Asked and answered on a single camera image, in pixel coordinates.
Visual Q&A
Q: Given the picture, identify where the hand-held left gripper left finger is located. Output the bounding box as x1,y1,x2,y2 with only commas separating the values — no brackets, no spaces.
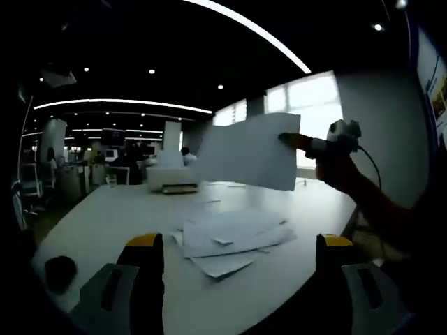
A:
68,232,165,335

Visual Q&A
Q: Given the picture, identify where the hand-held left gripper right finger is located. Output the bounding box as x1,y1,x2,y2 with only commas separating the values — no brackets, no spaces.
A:
316,233,413,335

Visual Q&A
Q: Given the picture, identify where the white paper sheet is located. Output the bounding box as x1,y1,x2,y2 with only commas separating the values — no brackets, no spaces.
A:
191,113,301,192

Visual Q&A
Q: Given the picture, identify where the stack of white printing papers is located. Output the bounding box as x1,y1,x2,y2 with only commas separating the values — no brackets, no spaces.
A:
170,205,298,282

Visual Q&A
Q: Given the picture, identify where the person's right hand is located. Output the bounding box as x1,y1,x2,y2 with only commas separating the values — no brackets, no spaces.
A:
316,151,360,189

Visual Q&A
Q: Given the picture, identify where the white table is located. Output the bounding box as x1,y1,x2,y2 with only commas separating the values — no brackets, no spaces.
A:
31,177,357,335

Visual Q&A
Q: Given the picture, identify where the black computer mouse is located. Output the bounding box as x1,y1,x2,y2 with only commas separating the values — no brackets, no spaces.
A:
44,255,78,292

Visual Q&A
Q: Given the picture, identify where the white printer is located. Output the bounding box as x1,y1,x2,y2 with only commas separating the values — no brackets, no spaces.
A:
145,149,200,195

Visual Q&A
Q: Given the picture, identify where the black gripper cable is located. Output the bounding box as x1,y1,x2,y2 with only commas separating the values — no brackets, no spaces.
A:
356,144,383,189

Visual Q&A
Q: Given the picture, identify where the blue and white wall poster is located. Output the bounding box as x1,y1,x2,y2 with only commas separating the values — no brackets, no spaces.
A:
417,27,447,147

